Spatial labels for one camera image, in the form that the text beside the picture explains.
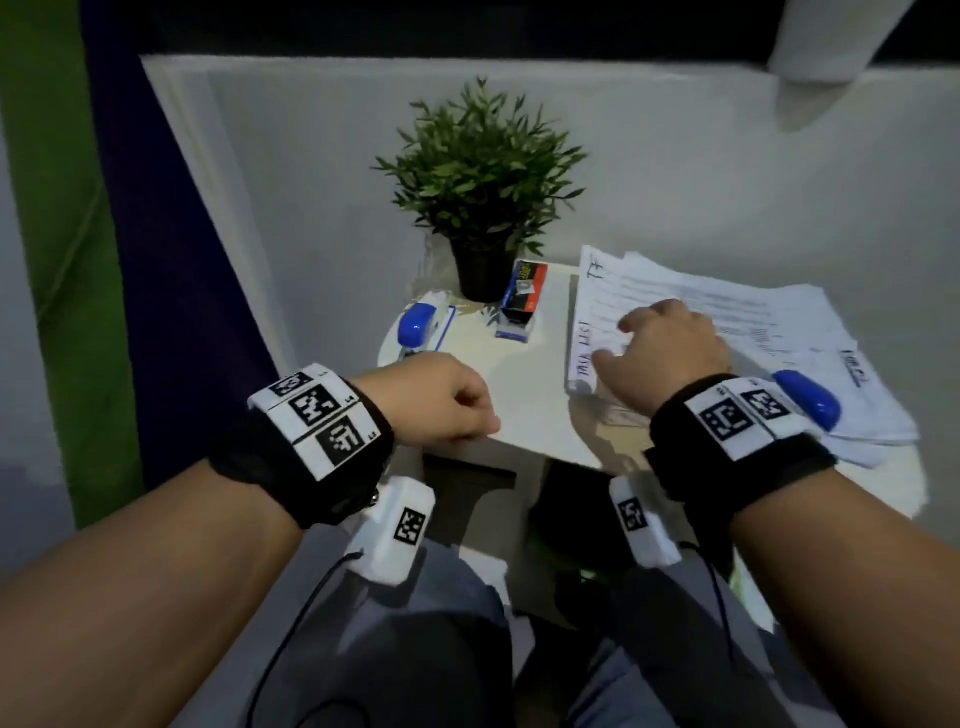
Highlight person's right hand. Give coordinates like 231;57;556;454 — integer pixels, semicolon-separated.
590;299;733;420

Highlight person's left hand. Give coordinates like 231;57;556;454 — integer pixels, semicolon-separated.
350;351;502;450

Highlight blue white stapler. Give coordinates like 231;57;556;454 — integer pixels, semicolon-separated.
770;368;844;435
395;290;457;360

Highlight stack of printed papers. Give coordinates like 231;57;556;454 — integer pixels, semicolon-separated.
564;245;921;470

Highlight blue staples box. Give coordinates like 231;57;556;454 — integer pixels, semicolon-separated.
494;259;550;344

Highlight person's right forearm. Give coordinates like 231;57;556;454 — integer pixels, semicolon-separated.
731;468;960;728

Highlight person's left forearm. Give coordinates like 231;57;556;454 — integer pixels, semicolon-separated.
0;458;305;728

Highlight person's grey trousers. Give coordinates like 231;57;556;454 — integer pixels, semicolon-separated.
247;539;841;728

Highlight green potted plant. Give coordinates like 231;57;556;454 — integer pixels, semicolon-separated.
372;77;589;305

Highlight white hanging cup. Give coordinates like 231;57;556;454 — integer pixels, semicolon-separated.
766;0;918;84

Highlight dark window pane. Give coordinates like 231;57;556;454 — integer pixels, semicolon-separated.
112;0;960;67

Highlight green leaf print mat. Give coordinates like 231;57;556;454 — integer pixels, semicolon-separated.
0;0;145;531

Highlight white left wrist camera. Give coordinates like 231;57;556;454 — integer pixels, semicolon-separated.
344;476;438;588

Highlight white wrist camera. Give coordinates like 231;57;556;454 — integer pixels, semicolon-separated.
344;476;438;588
608;473;684;570

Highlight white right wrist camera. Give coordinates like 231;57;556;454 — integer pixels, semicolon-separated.
608;473;684;570

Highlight black left wrist strap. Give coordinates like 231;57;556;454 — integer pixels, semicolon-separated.
208;362;397;530

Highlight black right camera cable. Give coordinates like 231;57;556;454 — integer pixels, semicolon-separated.
678;541;740;661

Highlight black camera cable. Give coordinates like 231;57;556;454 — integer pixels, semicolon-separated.
678;541;740;661
245;549;367;728

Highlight black left camera cable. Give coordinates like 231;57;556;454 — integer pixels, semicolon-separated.
245;549;367;728

